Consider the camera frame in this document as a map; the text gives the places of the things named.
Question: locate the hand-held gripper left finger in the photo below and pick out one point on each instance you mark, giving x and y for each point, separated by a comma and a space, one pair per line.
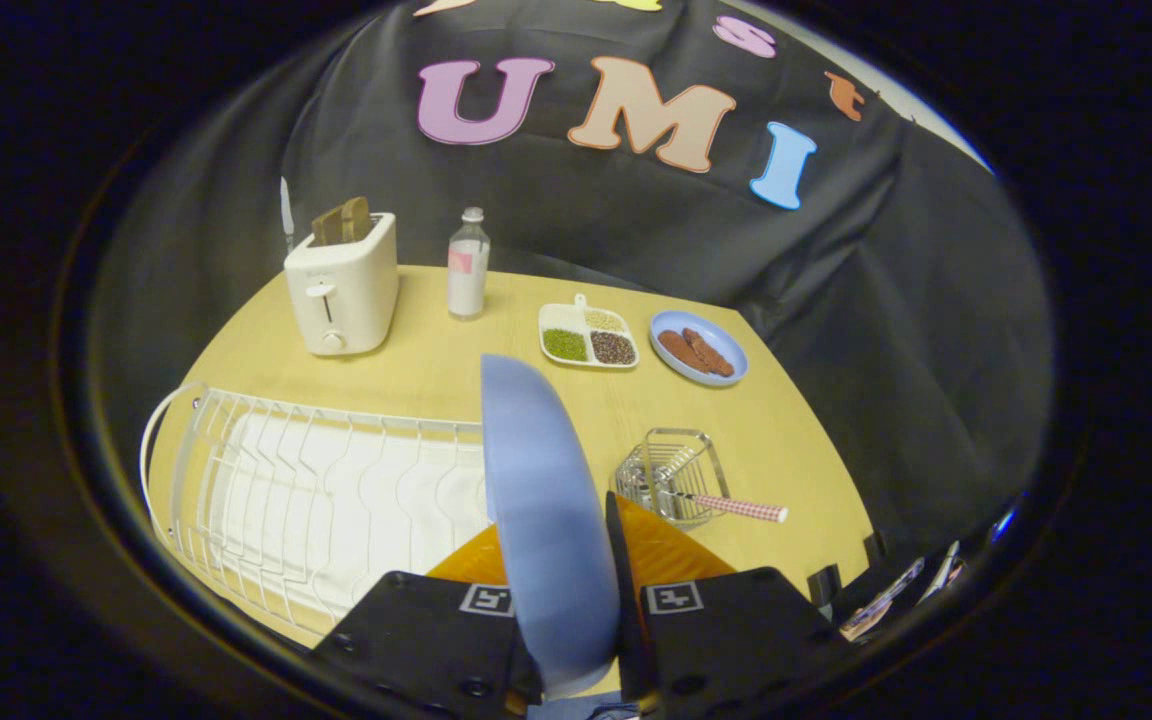
416, 640

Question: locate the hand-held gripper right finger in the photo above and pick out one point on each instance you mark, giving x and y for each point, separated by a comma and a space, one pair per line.
736, 630

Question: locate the small blue plate with sausages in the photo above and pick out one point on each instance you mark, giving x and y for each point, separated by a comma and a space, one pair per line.
698, 347

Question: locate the white divided dish with beans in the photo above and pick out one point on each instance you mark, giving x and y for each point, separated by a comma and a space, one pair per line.
586, 336

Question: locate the brown sausage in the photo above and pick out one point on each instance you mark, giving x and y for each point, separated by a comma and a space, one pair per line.
681, 350
709, 352

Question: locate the white toaster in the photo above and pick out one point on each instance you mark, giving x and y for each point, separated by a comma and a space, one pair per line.
344, 290

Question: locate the clear plastic bottle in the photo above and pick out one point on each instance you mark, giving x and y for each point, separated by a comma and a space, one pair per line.
467, 268

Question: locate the black backdrop cloth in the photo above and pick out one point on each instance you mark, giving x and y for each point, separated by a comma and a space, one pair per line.
636, 220

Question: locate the brown toast slice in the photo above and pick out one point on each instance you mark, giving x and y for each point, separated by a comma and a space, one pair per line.
326, 227
357, 217

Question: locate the white knife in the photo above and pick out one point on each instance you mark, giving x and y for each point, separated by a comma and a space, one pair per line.
287, 215

